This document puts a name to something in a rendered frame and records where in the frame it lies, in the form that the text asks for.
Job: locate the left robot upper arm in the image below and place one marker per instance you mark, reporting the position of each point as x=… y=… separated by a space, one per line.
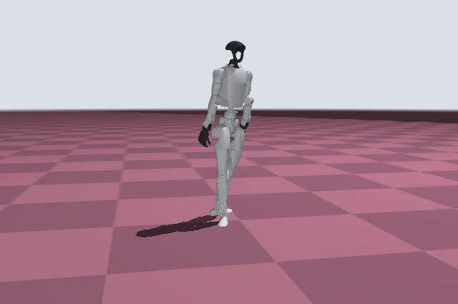
x=248 y=99

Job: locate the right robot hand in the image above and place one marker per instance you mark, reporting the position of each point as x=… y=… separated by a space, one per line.
x=204 y=136

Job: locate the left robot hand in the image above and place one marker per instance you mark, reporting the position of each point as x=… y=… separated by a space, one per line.
x=243 y=127

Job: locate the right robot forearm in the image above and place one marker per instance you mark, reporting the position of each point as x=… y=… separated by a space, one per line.
x=210 y=118

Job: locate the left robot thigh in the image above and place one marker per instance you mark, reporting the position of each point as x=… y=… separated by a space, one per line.
x=236 y=148

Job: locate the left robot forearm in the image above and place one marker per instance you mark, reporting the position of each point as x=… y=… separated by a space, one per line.
x=246 y=114

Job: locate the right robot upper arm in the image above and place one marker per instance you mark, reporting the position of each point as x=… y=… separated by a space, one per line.
x=218 y=76

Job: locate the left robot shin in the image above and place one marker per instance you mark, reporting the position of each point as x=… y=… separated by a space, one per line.
x=217 y=202

